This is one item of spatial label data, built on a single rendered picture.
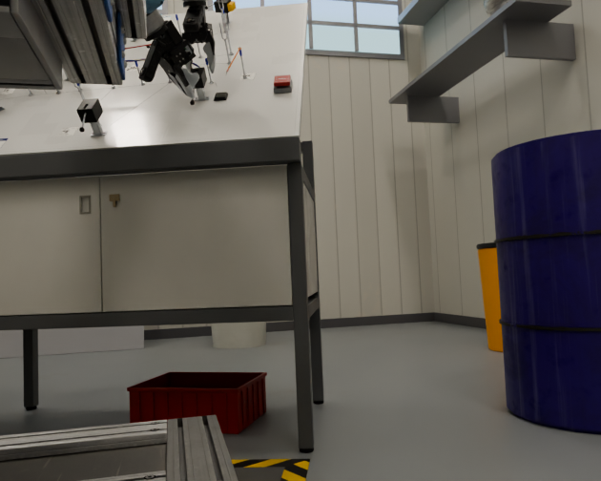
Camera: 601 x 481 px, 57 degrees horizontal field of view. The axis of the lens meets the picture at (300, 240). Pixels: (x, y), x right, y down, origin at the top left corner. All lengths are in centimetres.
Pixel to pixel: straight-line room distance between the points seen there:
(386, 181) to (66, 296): 395
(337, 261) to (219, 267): 350
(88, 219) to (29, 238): 19
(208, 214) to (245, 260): 17
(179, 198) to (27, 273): 50
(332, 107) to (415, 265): 167
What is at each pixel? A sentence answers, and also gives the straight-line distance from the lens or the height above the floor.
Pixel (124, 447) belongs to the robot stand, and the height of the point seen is 21.
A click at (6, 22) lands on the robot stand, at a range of 79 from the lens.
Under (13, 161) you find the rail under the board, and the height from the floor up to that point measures 84.
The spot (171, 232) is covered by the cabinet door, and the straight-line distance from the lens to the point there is 161.
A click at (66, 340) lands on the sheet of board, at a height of 9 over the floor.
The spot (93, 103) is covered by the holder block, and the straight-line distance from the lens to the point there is 171.
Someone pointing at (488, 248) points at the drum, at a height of 59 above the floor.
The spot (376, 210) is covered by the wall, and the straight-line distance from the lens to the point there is 518.
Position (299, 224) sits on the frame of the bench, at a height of 63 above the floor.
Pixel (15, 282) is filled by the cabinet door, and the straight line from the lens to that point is 181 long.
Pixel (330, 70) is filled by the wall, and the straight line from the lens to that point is 537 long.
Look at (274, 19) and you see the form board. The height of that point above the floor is 149.
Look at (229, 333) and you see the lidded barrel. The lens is 385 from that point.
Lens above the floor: 49
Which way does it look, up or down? 4 degrees up
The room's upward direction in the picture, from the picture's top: 2 degrees counter-clockwise
